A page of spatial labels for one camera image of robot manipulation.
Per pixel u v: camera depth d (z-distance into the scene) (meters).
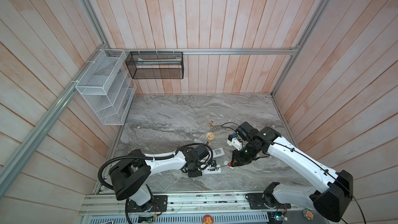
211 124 1.04
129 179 0.43
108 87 0.73
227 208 0.73
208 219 0.69
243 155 0.64
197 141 0.96
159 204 0.73
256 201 0.73
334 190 0.39
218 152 0.88
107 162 0.41
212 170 0.82
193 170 0.74
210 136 0.98
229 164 0.73
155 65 1.03
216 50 0.97
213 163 0.74
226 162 0.86
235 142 0.70
